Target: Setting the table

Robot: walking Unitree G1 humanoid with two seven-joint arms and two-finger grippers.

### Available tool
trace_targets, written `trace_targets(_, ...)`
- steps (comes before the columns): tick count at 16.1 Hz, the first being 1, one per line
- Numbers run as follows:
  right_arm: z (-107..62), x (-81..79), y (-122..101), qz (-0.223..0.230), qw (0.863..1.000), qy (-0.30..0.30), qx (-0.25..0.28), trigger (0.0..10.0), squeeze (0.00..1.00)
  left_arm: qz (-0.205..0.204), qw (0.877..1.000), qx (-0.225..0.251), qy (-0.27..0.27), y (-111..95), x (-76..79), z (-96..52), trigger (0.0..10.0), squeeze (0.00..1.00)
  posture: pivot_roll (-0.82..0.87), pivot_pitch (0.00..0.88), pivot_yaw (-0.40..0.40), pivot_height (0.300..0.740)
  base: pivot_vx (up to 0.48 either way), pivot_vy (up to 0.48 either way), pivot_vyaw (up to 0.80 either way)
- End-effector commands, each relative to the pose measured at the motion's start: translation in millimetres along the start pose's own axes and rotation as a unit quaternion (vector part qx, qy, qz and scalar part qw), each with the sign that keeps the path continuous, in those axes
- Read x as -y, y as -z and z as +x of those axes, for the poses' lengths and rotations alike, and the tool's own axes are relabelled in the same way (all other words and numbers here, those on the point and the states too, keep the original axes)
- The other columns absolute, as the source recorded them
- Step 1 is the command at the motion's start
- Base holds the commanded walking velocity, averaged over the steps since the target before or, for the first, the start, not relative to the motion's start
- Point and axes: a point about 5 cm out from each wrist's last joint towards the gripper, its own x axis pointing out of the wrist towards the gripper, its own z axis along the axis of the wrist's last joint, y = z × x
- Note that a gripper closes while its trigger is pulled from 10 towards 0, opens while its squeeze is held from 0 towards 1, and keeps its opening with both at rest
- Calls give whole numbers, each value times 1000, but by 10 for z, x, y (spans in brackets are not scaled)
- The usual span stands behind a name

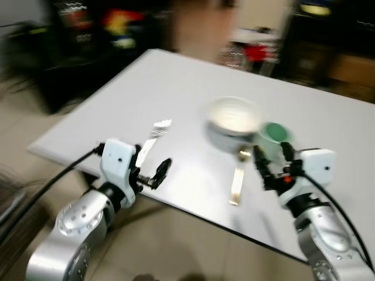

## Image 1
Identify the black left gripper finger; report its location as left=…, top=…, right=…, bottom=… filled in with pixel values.
left=152, top=157, right=173, bottom=190

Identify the green cup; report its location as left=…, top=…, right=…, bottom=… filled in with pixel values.
left=254, top=121, right=294, bottom=163

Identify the gold spoon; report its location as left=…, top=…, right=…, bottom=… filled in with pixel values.
left=228, top=147, right=253, bottom=207

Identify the silver fork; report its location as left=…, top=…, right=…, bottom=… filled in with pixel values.
left=135, top=119, right=173, bottom=169

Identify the white ceramic bowl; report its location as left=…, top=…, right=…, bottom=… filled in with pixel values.
left=204, top=96, right=263, bottom=154

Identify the brown cardboard box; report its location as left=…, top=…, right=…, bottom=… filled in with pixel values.
left=328, top=54, right=375, bottom=101

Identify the red box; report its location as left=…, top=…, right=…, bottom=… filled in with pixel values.
left=242, top=43, right=277, bottom=63

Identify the black shelf unit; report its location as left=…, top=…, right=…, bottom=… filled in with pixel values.
left=275, top=0, right=375, bottom=85

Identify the black display cabinet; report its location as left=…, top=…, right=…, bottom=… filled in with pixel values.
left=0, top=0, right=179, bottom=115

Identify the red yellow colourful toy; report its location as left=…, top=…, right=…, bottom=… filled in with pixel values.
left=101, top=8, right=146, bottom=50

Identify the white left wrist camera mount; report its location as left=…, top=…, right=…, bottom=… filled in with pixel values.
left=99, top=138, right=142, bottom=197

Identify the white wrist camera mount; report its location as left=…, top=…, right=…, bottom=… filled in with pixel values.
left=295, top=149, right=338, bottom=189
left=99, top=138, right=142, bottom=197

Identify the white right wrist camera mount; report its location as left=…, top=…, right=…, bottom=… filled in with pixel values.
left=295, top=149, right=338, bottom=189

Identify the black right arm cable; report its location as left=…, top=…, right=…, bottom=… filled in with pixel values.
left=300, top=171, right=375, bottom=276

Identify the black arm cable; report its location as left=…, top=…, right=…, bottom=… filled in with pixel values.
left=300, top=171, right=375, bottom=276
left=0, top=143, right=106, bottom=245

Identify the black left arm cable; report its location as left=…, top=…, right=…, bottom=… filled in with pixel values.
left=0, top=143, right=106, bottom=245

